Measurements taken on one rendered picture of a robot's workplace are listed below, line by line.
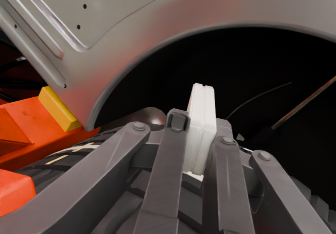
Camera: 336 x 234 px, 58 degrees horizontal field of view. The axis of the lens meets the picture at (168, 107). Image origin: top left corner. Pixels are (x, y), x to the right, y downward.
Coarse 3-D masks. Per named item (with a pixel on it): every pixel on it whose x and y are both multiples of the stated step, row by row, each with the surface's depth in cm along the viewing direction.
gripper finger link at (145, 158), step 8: (184, 112) 19; (152, 136) 15; (160, 136) 15; (144, 144) 14; (152, 144) 15; (136, 152) 15; (144, 152) 15; (152, 152) 15; (136, 160) 15; (144, 160) 15; (152, 160) 15
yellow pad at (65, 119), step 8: (48, 88) 87; (40, 96) 87; (48, 96) 85; (56, 96) 86; (48, 104) 86; (56, 104) 85; (56, 112) 85; (64, 112) 84; (56, 120) 86; (64, 120) 84; (72, 120) 84; (64, 128) 85; (72, 128) 87
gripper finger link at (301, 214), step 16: (256, 160) 14; (272, 160) 14; (272, 176) 13; (288, 176) 13; (272, 192) 12; (288, 192) 12; (256, 208) 14; (272, 208) 12; (288, 208) 11; (304, 208) 11; (256, 224) 13; (272, 224) 12; (288, 224) 11; (304, 224) 11; (320, 224) 11
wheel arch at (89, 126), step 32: (192, 32) 58; (224, 32) 75; (256, 32) 82; (288, 32) 78; (320, 32) 47; (128, 64) 68; (160, 64) 82; (192, 64) 95; (224, 64) 90; (256, 64) 85; (288, 64) 81; (320, 64) 77; (128, 96) 88; (160, 96) 104; (224, 96) 92; (288, 96) 83; (320, 96) 78; (288, 128) 85; (320, 128) 80; (288, 160) 87; (320, 160) 82; (320, 192) 84
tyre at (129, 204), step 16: (160, 128) 42; (80, 144) 41; (96, 144) 38; (48, 160) 36; (64, 160) 34; (32, 176) 30; (48, 176) 30; (144, 176) 29; (128, 192) 28; (144, 192) 27; (192, 192) 29; (304, 192) 34; (112, 208) 24; (128, 208) 25; (192, 208) 26; (320, 208) 33; (112, 224) 23; (128, 224) 23; (192, 224) 25
